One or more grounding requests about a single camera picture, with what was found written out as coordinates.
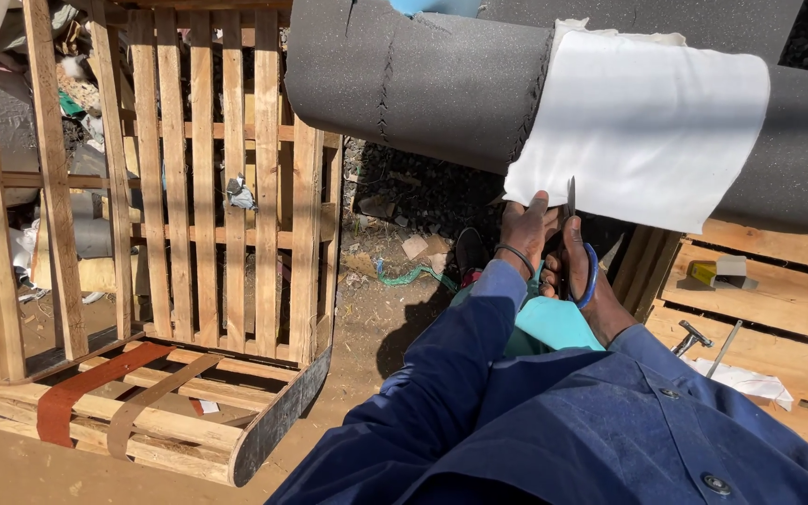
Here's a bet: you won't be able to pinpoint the person's left hand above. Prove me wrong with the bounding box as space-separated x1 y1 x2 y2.
494 191 561 281

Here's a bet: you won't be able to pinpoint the person's right hand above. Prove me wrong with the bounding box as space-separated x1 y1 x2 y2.
540 215 629 331

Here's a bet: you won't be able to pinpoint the blue handled scissors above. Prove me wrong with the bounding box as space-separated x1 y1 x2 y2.
558 175 600 311

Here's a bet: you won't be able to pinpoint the white cloth sheet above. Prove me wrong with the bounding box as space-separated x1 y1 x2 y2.
502 18 772 235

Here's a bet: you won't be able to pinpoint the black wrist band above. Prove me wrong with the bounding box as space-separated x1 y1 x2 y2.
493 243 537 281

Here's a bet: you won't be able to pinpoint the teal cloth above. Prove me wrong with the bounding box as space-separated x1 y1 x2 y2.
450 261 607 357

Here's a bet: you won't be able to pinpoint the black shoe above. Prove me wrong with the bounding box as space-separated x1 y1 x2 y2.
454 226 491 287

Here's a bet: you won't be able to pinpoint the yellow small box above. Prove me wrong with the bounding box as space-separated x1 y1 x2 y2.
688 261 721 289

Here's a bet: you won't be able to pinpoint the metal hammer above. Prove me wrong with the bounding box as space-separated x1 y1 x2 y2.
671 320 715 359

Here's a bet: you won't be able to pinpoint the thin metal rod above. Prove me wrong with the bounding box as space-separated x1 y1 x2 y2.
706 320 744 380

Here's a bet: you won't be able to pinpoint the grey foam sheet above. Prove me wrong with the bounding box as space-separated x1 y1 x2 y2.
283 0 808 235

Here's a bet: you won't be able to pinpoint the white cloth scrap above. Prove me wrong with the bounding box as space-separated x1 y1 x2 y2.
685 356 795 412

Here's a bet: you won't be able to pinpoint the wooden pallet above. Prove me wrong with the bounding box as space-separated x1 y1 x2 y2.
611 219 808 475

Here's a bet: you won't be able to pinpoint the light blue plastic thing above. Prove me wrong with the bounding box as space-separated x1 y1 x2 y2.
389 0 483 19

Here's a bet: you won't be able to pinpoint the grey rag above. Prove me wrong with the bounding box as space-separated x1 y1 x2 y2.
224 173 259 211

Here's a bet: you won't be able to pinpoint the heap of scrap material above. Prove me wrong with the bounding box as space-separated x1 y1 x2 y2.
0 0 145 304

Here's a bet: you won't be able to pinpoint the green cord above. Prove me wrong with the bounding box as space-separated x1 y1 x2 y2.
375 258 458 294

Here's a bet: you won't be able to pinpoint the wooden slatted sofa frame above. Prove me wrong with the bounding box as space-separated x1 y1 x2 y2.
0 0 344 489

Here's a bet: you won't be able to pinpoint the brown webbing strap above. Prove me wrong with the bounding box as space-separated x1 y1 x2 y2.
106 353 225 462

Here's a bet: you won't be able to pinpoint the red webbing strap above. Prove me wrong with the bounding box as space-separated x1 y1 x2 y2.
36 341 178 449

